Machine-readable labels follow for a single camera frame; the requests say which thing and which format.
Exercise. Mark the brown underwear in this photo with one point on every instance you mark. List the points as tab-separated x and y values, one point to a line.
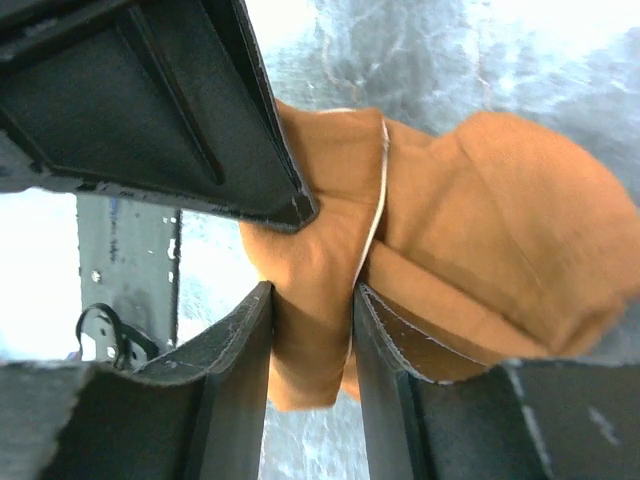
501	238

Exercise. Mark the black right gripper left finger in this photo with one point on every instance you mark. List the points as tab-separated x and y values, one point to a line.
196	412

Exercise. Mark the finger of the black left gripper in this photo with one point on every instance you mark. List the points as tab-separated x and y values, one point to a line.
165	102

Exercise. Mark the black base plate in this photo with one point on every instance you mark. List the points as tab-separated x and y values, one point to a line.
129	256

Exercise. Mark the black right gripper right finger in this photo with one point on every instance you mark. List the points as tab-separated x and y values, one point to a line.
419	429

